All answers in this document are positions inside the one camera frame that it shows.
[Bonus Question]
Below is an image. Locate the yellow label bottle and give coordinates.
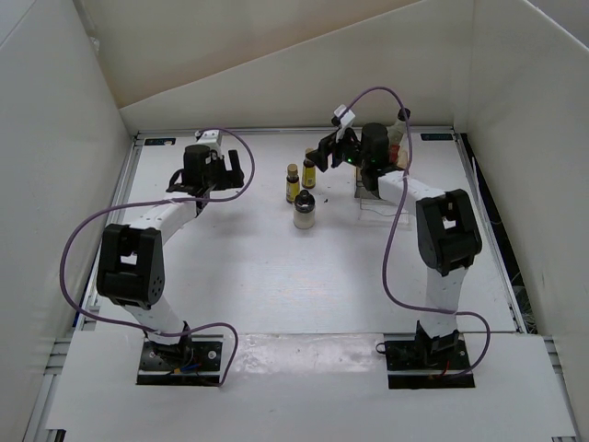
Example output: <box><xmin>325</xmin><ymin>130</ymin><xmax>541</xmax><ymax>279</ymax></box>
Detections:
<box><xmin>302</xmin><ymin>148</ymin><xmax>317</xmax><ymax>190</ymax></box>
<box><xmin>285</xmin><ymin>163</ymin><xmax>300</xmax><ymax>204</ymax></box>

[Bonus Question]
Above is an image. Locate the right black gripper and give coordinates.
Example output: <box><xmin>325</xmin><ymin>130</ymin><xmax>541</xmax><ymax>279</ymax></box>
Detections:
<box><xmin>306</xmin><ymin>125</ymin><xmax>369</xmax><ymax>173</ymax></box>

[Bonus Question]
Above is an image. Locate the tiered clear acrylic rack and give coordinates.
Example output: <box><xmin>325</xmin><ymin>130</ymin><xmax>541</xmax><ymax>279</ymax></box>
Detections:
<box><xmin>354</xmin><ymin>145</ymin><xmax>408</xmax><ymax>220</ymax></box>

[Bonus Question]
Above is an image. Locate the red label sauce bottle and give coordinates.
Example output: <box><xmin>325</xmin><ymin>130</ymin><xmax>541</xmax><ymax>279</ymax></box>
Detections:
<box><xmin>387</xmin><ymin>108</ymin><xmax>410</xmax><ymax>163</ymax></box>

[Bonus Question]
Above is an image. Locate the rear yellow label bottle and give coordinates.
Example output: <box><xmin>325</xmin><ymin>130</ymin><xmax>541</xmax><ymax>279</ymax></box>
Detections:
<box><xmin>302</xmin><ymin>148</ymin><xmax>317</xmax><ymax>190</ymax></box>

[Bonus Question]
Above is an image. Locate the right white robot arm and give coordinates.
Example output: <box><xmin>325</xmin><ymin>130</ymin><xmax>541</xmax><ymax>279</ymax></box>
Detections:
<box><xmin>306</xmin><ymin>123</ymin><xmax>482</xmax><ymax>368</ymax></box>

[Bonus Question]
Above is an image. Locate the front yellow label bottle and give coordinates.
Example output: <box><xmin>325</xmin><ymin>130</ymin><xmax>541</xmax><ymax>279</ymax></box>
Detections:
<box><xmin>285</xmin><ymin>163</ymin><xmax>300</xmax><ymax>204</ymax></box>

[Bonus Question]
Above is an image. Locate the aluminium table frame rail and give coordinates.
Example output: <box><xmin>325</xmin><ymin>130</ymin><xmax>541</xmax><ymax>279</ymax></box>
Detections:
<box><xmin>134</xmin><ymin>125</ymin><xmax>456</xmax><ymax>140</ymax></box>

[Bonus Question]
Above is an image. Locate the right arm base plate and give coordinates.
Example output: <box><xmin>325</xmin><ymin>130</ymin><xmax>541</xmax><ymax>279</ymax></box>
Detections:
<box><xmin>375</xmin><ymin>340</ymin><xmax>475</xmax><ymax>390</ymax></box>

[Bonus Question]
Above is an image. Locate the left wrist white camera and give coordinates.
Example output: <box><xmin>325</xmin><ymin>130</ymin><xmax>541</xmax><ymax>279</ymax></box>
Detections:
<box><xmin>194</xmin><ymin>130</ymin><xmax>222</xmax><ymax>149</ymax></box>

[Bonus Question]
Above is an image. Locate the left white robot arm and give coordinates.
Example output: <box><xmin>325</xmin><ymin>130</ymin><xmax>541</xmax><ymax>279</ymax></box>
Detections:
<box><xmin>97</xmin><ymin>144</ymin><xmax>245</xmax><ymax>368</ymax></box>

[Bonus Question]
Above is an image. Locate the white powder jar black cap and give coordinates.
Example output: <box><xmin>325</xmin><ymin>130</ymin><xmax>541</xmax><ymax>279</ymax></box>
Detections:
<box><xmin>293</xmin><ymin>190</ymin><xmax>316</xmax><ymax>229</ymax></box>

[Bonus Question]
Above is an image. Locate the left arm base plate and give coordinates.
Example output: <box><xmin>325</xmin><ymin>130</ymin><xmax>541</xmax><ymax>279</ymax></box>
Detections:
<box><xmin>136</xmin><ymin>335</ymin><xmax>223</xmax><ymax>387</ymax></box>

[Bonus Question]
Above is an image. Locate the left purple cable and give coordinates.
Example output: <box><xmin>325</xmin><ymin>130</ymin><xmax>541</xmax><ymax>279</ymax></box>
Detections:
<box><xmin>59</xmin><ymin>126</ymin><xmax>256</xmax><ymax>387</ymax></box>

